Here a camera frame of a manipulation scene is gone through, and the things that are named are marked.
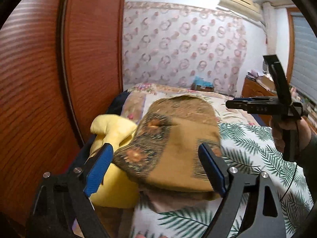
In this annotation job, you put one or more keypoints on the right forearm dark sleeve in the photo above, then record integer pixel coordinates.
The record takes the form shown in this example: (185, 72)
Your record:
(306, 159)

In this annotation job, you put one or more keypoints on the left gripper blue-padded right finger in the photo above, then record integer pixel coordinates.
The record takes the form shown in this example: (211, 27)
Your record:
(263, 216)

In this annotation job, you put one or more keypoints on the wooden louvered wardrobe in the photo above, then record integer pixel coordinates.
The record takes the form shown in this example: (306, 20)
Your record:
(61, 67)

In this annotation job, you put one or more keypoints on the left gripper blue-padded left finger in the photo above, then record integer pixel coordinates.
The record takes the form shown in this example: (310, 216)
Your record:
(63, 200)

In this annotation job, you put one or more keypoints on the floral bed quilt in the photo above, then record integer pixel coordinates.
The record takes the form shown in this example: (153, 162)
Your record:
(182, 102)

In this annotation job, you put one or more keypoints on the beige pink folded garment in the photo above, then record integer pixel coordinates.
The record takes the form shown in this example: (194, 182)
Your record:
(161, 201)

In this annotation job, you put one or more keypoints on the cardboard box on cabinet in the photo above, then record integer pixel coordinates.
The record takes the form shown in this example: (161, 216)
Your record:
(266, 83)

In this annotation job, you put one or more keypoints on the wall air conditioner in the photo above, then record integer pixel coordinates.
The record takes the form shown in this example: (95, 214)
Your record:
(247, 8)

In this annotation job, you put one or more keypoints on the yellow folded garment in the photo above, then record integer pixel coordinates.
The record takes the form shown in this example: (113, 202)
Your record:
(116, 190)

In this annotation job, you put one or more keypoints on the golden brown patterned garment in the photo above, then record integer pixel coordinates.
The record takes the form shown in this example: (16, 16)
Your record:
(164, 152)

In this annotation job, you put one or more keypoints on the person's right hand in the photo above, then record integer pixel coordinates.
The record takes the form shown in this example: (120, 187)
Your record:
(304, 132)

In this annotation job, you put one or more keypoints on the grey window blind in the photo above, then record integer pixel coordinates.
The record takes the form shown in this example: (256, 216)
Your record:
(303, 58)

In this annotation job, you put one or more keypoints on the pink ring patterned curtain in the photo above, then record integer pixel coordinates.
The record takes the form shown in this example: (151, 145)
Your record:
(173, 44)

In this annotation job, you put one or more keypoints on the wooden sideboard cabinet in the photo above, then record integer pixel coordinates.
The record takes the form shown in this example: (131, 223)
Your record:
(252, 88)

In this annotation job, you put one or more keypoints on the palm leaf print blanket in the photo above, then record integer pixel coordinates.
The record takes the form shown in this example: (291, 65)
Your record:
(251, 150)

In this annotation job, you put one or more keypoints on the teal item on box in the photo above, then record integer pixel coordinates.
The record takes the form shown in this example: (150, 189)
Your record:
(199, 84)

